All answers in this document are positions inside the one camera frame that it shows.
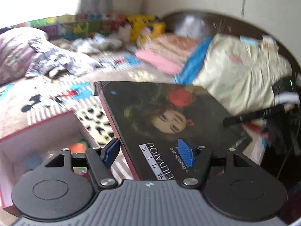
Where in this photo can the colourful alphabet foam mat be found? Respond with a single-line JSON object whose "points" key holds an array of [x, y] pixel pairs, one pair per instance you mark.
{"points": [[76, 26]]}

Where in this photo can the cream pillow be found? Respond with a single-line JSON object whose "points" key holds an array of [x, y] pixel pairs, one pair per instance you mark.
{"points": [[240, 76]]}

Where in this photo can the crumpled blue grey clothes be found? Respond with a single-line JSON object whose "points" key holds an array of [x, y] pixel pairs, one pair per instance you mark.
{"points": [[50, 60]]}

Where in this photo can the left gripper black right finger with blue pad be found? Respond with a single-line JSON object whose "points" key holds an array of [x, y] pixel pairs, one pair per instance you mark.
{"points": [[199, 160]]}

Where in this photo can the lilac quilt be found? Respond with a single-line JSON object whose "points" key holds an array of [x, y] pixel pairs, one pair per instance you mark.
{"points": [[16, 53]]}

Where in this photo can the dark wooden headboard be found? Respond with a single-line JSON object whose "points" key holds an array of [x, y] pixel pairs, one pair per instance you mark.
{"points": [[200, 24]]}

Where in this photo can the Mickey Mouse bed cover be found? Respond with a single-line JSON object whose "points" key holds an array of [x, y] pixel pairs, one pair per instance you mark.
{"points": [[28, 101]]}

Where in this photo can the yellow Pikachu plush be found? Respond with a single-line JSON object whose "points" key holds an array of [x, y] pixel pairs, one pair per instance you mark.
{"points": [[145, 28]]}

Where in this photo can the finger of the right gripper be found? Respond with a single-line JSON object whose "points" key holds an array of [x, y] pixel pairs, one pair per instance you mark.
{"points": [[263, 113]]}

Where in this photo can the blue towel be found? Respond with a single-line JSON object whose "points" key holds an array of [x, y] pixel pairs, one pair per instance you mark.
{"points": [[194, 63]]}

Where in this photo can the pink folded blanket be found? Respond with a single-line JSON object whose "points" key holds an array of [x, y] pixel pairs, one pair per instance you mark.
{"points": [[157, 61]]}

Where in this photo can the red cardboard shoe box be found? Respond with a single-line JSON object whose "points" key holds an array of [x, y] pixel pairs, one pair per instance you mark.
{"points": [[38, 141]]}

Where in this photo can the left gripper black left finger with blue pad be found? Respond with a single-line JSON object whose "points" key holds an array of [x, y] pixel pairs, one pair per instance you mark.
{"points": [[87, 170]]}

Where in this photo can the dark portrait box lid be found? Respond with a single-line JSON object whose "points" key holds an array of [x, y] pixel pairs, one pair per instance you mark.
{"points": [[150, 118]]}

